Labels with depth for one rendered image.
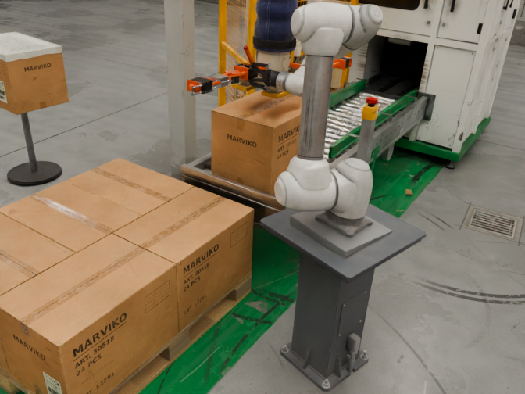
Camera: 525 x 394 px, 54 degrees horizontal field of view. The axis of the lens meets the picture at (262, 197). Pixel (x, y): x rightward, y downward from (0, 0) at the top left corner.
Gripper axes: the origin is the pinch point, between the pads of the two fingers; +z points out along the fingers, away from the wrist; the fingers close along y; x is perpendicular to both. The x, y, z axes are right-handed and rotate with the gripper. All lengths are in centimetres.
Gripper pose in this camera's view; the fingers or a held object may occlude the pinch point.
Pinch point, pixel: (244, 72)
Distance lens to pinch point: 259.9
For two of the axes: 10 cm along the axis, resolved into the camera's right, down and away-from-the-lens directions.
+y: -0.5, 8.7, 4.9
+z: -8.3, -3.1, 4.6
